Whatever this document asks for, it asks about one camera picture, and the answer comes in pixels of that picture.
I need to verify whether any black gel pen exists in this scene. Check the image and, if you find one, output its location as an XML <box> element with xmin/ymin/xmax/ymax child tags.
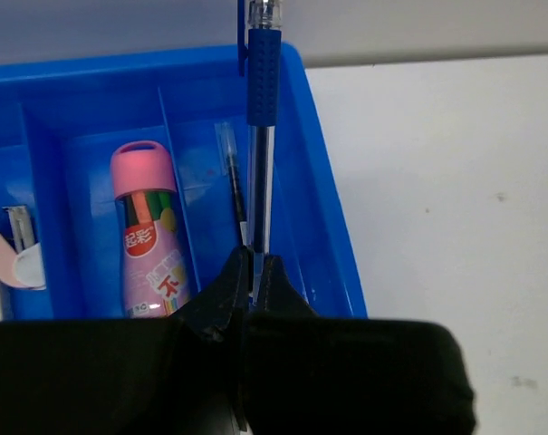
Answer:
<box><xmin>215</xmin><ymin>121</ymin><xmax>248</xmax><ymax>246</ymax></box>

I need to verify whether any pink capped marker tube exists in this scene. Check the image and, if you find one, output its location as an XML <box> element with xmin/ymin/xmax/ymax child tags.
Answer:
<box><xmin>111</xmin><ymin>140</ymin><xmax>193</xmax><ymax>318</ymax></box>

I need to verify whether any blue compartment tray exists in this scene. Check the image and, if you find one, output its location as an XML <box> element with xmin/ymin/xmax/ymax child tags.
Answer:
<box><xmin>0</xmin><ymin>45</ymin><xmax>366</xmax><ymax>320</ymax></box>

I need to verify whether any pink white mini stapler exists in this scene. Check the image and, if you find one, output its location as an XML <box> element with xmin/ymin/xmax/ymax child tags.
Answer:
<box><xmin>0</xmin><ymin>206</ymin><xmax>46</xmax><ymax>291</ymax></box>

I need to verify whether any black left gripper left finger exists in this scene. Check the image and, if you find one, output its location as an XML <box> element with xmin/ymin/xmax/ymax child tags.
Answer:
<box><xmin>0</xmin><ymin>248</ymin><xmax>249</xmax><ymax>434</ymax></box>

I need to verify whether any blue clear ballpoint pen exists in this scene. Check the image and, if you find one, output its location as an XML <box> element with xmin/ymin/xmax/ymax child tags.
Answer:
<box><xmin>237</xmin><ymin>0</ymin><xmax>282</xmax><ymax>305</ymax></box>

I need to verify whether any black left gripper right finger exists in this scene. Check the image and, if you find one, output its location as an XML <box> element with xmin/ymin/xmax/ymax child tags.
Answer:
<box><xmin>244</xmin><ymin>256</ymin><xmax>476</xmax><ymax>434</ymax></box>

